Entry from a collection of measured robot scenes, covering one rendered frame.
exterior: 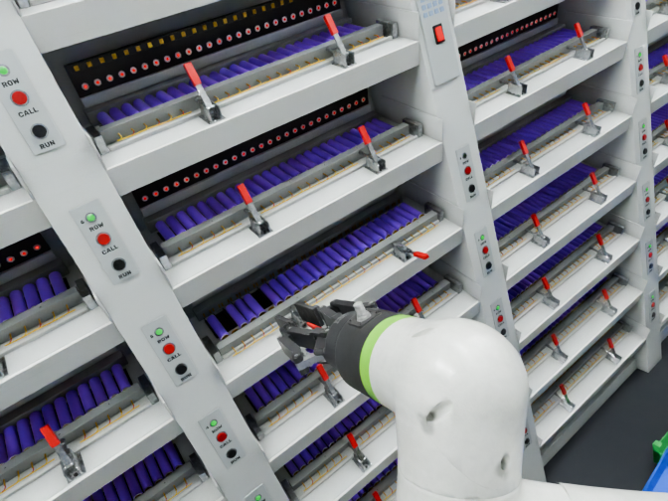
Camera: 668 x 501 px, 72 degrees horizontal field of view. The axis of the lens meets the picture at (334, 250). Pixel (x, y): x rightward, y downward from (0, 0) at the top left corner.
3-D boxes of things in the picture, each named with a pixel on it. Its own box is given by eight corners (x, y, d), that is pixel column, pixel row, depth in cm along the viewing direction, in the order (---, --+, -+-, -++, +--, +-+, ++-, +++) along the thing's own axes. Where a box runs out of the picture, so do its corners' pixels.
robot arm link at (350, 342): (387, 431, 46) (449, 377, 49) (337, 333, 43) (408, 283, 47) (356, 412, 51) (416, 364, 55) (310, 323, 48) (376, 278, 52)
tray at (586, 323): (639, 300, 158) (652, 271, 149) (527, 407, 135) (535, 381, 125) (583, 270, 171) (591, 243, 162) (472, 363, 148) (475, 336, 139)
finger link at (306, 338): (348, 353, 57) (340, 360, 56) (300, 344, 66) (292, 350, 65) (334, 326, 56) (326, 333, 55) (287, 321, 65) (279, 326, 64)
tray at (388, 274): (461, 243, 107) (464, 210, 100) (232, 399, 83) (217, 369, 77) (402, 207, 120) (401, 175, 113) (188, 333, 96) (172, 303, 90)
